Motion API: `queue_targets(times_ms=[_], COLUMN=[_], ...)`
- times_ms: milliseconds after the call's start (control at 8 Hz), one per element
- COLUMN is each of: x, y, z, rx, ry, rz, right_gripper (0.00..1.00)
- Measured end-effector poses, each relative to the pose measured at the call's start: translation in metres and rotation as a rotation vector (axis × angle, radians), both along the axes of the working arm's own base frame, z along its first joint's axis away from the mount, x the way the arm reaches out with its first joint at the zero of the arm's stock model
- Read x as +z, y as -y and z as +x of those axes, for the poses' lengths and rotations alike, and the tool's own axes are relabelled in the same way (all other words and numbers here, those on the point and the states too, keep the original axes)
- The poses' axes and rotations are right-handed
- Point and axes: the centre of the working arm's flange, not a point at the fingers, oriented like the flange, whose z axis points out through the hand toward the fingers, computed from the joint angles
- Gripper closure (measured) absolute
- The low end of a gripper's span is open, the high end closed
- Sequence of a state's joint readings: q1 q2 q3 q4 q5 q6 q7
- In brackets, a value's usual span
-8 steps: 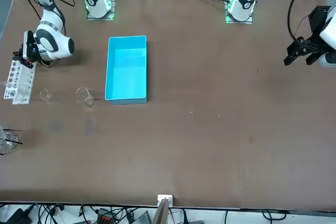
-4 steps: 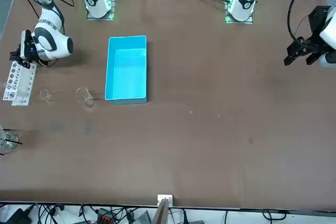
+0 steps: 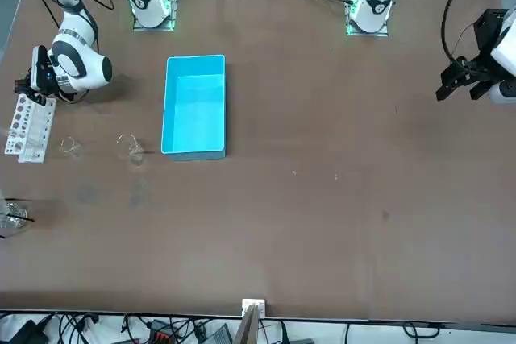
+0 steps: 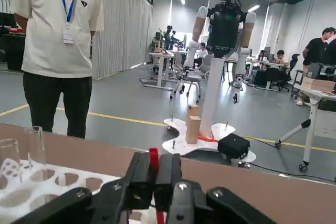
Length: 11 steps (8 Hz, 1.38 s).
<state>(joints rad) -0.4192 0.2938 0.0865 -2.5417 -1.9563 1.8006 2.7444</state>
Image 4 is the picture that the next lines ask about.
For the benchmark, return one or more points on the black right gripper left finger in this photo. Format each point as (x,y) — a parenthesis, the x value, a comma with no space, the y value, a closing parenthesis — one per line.
(141,182)

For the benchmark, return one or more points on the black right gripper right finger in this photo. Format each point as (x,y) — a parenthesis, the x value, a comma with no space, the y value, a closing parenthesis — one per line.
(169,182)

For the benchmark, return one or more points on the red stirring stick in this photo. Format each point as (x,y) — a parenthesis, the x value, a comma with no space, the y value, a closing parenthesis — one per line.
(154,161)

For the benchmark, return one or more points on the light wooden block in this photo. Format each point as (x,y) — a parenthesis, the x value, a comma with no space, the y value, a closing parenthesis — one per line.
(193,129)
(193,110)

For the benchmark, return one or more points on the small black carry case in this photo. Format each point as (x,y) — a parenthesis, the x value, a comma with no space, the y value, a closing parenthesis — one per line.
(233,146)

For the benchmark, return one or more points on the white test tube rack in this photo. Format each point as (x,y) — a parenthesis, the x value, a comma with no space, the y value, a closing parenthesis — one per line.
(56,191)

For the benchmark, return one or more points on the grey office chair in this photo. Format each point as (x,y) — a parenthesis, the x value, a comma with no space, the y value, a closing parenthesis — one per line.
(195,77)

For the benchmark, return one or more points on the white office desk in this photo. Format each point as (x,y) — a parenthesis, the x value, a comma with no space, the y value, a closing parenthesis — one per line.
(159,69)

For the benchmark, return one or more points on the person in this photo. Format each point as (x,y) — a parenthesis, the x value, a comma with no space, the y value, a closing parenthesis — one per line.
(282,60)
(57,37)
(168,36)
(202,53)
(315,51)

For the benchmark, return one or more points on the white folding table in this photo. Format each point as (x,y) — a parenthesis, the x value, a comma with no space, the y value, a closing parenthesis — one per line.
(311,129)

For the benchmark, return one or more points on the black humanoid robot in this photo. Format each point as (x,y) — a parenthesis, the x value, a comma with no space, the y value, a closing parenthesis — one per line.
(224,35)

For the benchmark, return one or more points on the black office chair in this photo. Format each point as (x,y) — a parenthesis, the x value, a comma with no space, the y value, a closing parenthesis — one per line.
(295,64)

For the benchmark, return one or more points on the flat cardboard box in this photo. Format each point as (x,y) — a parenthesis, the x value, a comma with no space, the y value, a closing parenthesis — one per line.
(317,85)

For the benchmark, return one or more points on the black cabinet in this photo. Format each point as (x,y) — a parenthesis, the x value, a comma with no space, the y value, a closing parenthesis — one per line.
(13,51)

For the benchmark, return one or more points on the dark grey machine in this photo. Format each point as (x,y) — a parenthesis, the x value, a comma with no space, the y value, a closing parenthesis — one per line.
(321,70)

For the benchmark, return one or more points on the white pedestal stand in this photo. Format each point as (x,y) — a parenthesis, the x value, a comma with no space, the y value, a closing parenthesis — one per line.
(214,90)

